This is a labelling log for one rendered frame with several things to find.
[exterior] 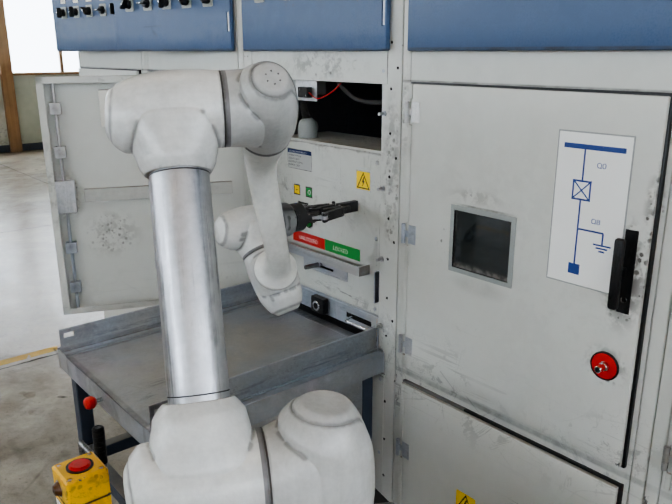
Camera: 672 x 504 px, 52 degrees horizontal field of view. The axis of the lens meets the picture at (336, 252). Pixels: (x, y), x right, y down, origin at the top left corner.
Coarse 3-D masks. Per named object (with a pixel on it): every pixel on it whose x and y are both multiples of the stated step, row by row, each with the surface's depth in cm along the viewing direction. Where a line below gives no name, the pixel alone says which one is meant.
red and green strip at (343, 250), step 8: (296, 232) 219; (296, 240) 220; (304, 240) 216; (312, 240) 213; (320, 240) 210; (328, 240) 207; (320, 248) 211; (328, 248) 208; (336, 248) 205; (344, 248) 202; (352, 248) 199; (344, 256) 202; (352, 256) 200
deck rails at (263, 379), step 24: (240, 288) 225; (144, 312) 204; (72, 336) 192; (96, 336) 196; (120, 336) 201; (360, 336) 187; (288, 360) 172; (312, 360) 177; (336, 360) 183; (240, 384) 163; (264, 384) 168
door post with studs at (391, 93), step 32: (384, 96) 172; (384, 128) 174; (384, 160) 177; (384, 192) 179; (384, 224) 181; (384, 256) 183; (384, 288) 185; (384, 320) 188; (384, 352) 190; (384, 384) 193; (384, 416) 195; (384, 448) 198; (384, 480) 201
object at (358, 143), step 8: (296, 136) 217; (320, 136) 217; (328, 136) 217; (336, 136) 217; (344, 136) 217; (352, 136) 217; (360, 136) 217; (368, 136) 217; (328, 144) 199; (336, 144) 196; (344, 144) 199; (352, 144) 199; (360, 144) 198; (368, 144) 198; (376, 144) 198; (376, 152) 184
